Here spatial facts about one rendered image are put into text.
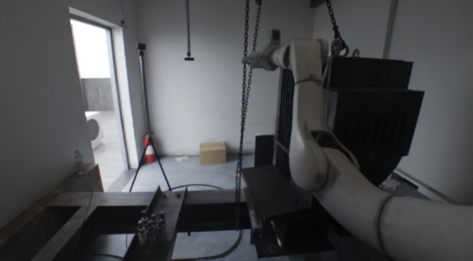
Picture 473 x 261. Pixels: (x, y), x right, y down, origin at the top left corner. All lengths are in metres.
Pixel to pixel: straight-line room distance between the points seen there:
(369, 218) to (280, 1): 3.24
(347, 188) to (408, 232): 0.08
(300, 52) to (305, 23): 2.99
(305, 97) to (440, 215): 0.27
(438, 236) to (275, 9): 3.22
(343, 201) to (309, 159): 0.08
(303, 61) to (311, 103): 0.10
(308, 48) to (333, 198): 0.31
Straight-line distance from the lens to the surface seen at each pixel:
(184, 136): 3.36
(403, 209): 0.29
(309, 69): 0.44
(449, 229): 0.27
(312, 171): 0.34
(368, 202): 0.31
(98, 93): 7.99
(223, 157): 3.10
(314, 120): 0.40
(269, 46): 0.67
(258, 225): 1.19
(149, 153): 3.31
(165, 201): 1.45
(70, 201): 1.76
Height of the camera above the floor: 1.56
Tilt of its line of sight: 14 degrees down
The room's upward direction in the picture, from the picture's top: 1 degrees clockwise
